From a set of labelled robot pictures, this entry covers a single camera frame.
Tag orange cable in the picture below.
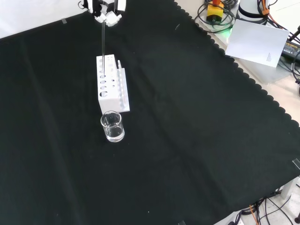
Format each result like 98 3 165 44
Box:
259 0 270 17

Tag yellow stop button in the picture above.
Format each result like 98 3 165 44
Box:
206 0 225 24

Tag white table leg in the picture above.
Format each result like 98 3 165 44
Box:
280 175 300 200

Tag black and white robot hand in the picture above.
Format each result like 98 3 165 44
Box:
78 0 128 28

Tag clear glass beaker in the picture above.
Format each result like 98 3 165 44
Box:
100 111 126 143

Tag pale white board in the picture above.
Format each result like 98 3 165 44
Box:
224 19 290 69

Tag clear glass rod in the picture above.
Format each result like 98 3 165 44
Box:
100 20 107 79

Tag black cable bundle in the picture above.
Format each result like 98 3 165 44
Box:
234 191 300 225

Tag black power adapter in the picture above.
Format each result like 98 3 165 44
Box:
280 39 300 62

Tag black bench cloth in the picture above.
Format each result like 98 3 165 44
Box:
0 0 300 225

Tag white test tube rack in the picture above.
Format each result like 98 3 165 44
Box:
96 54 131 115

